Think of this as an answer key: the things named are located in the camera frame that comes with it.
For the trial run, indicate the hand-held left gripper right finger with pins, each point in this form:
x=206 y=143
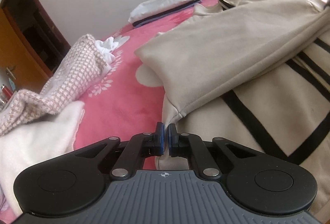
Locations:
x=171 y=141

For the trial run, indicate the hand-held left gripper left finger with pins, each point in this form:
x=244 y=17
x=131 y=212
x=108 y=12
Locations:
x=160 y=139

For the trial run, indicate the beige zip jacket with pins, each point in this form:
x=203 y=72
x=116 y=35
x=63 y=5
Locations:
x=232 y=58

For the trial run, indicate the pink floral blanket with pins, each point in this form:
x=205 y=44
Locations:
x=123 y=89

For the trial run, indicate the pink checked knit garment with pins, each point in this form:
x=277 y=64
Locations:
x=72 y=77

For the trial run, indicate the blue folded shirt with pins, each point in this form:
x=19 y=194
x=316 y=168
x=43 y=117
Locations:
x=154 y=18

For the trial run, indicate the white fluffy cloth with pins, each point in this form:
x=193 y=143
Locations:
x=38 y=141

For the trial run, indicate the black folded shirt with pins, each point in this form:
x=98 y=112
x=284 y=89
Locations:
x=167 y=11

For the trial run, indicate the white folded shirt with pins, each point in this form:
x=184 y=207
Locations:
x=159 y=4

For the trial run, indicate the red bottle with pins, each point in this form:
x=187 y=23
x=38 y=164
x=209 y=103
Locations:
x=6 y=91

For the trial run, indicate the wooden door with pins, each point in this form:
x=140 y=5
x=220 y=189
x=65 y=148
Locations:
x=18 y=58
x=38 y=25

